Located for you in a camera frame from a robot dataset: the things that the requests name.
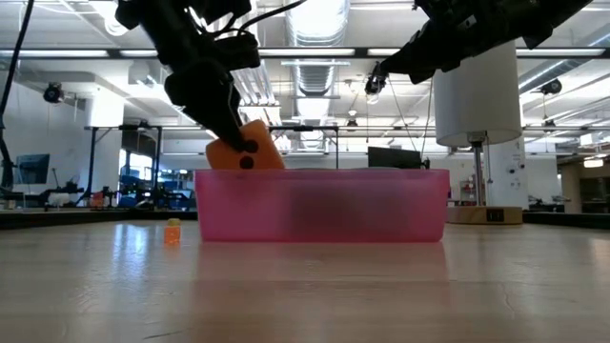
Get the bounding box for pink translucent plastic tray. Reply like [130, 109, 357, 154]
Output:
[193, 168, 451, 244]

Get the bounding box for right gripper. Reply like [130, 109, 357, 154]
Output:
[378, 18, 482, 86]

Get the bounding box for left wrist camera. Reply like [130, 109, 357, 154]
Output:
[213, 32, 262, 71]

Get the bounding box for silver ventilation duct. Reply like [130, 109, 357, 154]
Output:
[284, 0, 352, 99]

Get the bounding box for monitor with blue screen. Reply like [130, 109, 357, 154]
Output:
[13, 152, 51, 186]

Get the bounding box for black hanging cable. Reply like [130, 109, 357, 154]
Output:
[0, 0, 35, 192]

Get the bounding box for black overhead camera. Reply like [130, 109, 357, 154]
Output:
[363, 61, 390, 105]

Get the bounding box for orange foam die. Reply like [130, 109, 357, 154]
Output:
[205, 118, 287, 172]

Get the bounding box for black background rig frame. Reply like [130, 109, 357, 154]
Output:
[84, 123, 164, 211]
[268, 125, 340, 169]

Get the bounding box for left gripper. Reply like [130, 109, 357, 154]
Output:
[164, 59, 248, 153]

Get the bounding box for metal lamp pole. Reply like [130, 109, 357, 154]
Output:
[469, 131, 488, 209]

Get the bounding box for black monitor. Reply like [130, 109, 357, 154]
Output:
[367, 146, 424, 171]

